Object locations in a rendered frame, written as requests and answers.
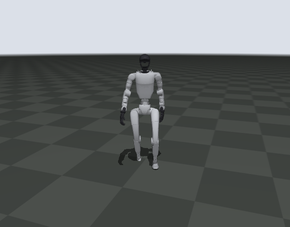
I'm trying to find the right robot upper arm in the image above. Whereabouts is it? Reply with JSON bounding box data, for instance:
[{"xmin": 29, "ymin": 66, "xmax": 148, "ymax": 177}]
[{"xmin": 125, "ymin": 73, "xmax": 136, "ymax": 97}]

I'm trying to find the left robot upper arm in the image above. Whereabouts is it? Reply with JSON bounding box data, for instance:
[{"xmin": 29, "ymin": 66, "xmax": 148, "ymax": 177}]
[{"xmin": 154, "ymin": 72, "xmax": 162, "ymax": 95}]

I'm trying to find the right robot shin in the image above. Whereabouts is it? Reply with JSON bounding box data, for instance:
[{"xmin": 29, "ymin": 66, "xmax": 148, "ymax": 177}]
[{"xmin": 134, "ymin": 141, "xmax": 141, "ymax": 157}]

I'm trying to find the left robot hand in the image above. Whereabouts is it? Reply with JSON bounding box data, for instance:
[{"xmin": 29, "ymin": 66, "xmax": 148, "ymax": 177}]
[{"xmin": 159, "ymin": 107, "xmax": 165, "ymax": 123}]

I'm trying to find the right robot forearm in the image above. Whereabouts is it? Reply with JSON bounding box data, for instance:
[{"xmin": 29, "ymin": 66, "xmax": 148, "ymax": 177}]
[{"xmin": 121, "ymin": 90, "xmax": 128, "ymax": 111}]

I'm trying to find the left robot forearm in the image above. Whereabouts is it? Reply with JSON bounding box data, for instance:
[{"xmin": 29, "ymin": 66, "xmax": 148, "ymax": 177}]
[{"xmin": 158, "ymin": 89, "xmax": 165, "ymax": 110}]

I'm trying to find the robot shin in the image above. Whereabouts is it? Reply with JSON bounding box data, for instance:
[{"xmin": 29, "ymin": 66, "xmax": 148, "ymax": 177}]
[
  {"xmin": 152, "ymin": 141, "xmax": 159, "ymax": 161},
  {"xmin": 134, "ymin": 141, "xmax": 141, "ymax": 157}
]

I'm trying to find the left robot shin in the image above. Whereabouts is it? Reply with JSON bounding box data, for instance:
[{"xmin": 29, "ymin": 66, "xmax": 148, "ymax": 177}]
[{"xmin": 152, "ymin": 141, "xmax": 159, "ymax": 161}]

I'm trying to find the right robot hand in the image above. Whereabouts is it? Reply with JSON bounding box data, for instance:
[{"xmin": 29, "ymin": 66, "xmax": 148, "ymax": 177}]
[{"xmin": 120, "ymin": 107, "xmax": 126, "ymax": 125}]

